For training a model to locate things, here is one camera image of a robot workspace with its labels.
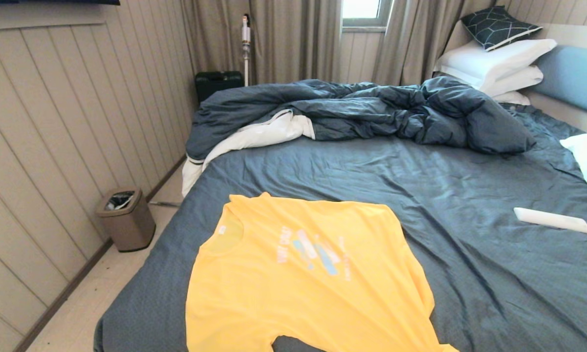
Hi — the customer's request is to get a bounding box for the yellow printed t-shirt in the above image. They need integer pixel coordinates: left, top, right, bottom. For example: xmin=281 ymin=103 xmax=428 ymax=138
xmin=185 ymin=192 xmax=460 ymax=352

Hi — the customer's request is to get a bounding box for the dark blue crumpled duvet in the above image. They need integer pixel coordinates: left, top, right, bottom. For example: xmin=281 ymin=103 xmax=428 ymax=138
xmin=185 ymin=76 xmax=538 ymax=162

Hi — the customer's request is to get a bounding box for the dark green hard case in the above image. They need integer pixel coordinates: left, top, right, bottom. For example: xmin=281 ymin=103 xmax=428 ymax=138
xmin=195 ymin=71 xmax=245 ymax=104

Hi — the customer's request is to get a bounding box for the beige curtain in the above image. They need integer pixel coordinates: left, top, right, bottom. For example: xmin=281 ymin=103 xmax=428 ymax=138
xmin=180 ymin=0 xmax=343 ymax=86
xmin=371 ymin=0 xmax=497 ymax=86

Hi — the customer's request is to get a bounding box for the white stick vacuum cleaner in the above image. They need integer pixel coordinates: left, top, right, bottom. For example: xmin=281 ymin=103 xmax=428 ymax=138
xmin=241 ymin=14 xmax=252 ymax=87

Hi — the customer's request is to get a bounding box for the brown trash bin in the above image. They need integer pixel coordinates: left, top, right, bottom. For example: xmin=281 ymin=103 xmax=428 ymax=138
xmin=96 ymin=188 xmax=157 ymax=253

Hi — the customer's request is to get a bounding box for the bin liner with trash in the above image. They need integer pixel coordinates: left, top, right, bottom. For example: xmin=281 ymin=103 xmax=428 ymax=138
xmin=105 ymin=192 xmax=135 ymax=211

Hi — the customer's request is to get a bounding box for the grey-blue bed sheet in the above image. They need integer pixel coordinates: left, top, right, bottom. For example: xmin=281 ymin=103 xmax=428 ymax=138
xmin=94 ymin=103 xmax=587 ymax=352

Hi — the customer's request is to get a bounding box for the large white pillow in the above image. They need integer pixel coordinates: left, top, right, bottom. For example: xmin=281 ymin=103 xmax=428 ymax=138
xmin=437 ymin=38 xmax=559 ymax=83

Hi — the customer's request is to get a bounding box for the dark patterned cushion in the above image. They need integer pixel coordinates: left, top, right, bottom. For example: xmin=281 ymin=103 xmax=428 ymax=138
xmin=460 ymin=5 xmax=543 ymax=51

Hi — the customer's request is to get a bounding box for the white flat long bar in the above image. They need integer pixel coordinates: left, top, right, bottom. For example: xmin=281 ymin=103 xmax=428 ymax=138
xmin=514 ymin=207 xmax=587 ymax=234

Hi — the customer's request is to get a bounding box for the blue headboard cushion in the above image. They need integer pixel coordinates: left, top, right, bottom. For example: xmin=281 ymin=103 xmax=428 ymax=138
xmin=533 ymin=44 xmax=587 ymax=118

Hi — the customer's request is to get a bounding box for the window with grey frame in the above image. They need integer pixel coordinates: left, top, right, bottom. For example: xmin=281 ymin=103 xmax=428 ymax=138
xmin=341 ymin=0 xmax=392 ymax=32

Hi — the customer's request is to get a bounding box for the beige headboard frame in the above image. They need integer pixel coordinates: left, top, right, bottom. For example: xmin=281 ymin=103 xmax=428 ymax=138
xmin=433 ymin=20 xmax=587 ymax=133

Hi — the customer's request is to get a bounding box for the black wall screen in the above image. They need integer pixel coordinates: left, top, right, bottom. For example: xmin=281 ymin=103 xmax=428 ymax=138
xmin=0 ymin=0 xmax=121 ymax=6

